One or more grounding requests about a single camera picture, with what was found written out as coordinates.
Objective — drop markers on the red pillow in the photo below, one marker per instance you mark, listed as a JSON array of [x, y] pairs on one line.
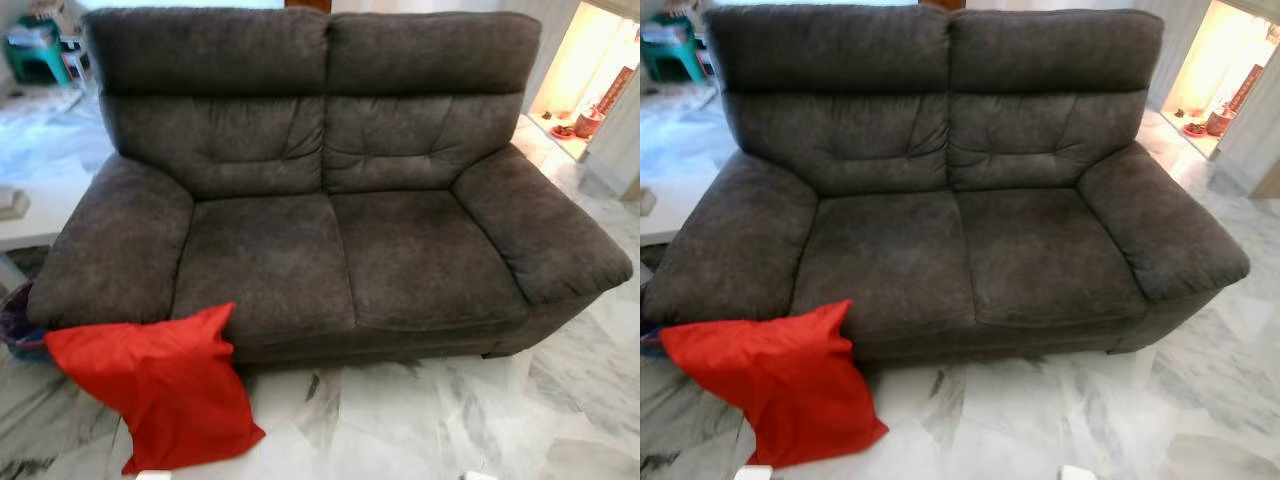
[[790, 390], [160, 390]]

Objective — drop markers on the dark grey two-seat sofa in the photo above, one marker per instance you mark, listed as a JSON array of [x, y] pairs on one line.
[[1000, 250], [350, 250]]

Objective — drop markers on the white side table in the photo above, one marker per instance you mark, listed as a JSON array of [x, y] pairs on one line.
[[30, 235], [660, 225]]

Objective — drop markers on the red ceramic jar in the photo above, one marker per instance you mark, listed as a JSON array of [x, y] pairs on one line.
[[589, 123], [1218, 121]]

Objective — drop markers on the small red plate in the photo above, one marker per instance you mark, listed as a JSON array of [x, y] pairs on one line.
[[1193, 129], [563, 131]]

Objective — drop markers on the red shrine plaque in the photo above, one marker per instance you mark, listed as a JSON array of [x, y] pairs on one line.
[[1246, 88], [616, 88]]

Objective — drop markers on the green plastic stool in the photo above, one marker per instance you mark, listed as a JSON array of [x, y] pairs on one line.
[[672, 60], [40, 65]]

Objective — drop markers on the brown wooden panel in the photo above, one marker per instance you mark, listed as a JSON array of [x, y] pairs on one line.
[[941, 4], [308, 5]]

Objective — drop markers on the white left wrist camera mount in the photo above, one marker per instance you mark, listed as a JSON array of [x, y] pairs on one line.
[[752, 473], [152, 476]]

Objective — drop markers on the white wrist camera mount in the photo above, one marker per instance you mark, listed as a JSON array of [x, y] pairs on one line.
[[752, 473], [152, 476], [1077, 474], [480, 476]]

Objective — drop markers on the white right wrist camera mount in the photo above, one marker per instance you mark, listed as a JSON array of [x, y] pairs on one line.
[[480, 476], [1077, 474]]

